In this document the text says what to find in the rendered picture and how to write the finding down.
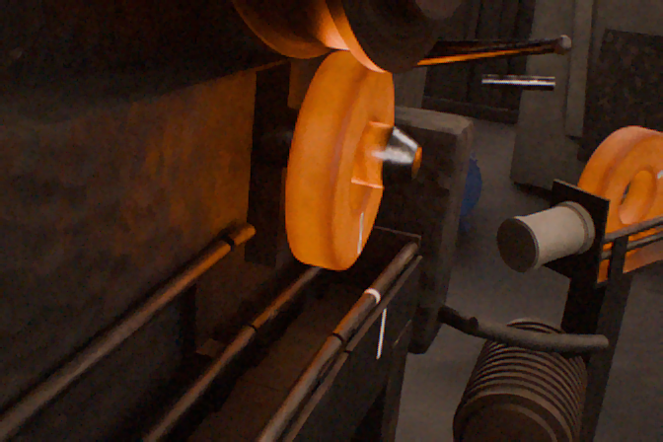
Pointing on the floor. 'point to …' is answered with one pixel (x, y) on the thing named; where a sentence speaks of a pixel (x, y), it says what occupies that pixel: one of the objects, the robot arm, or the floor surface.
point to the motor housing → (522, 393)
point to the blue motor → (470, 193)
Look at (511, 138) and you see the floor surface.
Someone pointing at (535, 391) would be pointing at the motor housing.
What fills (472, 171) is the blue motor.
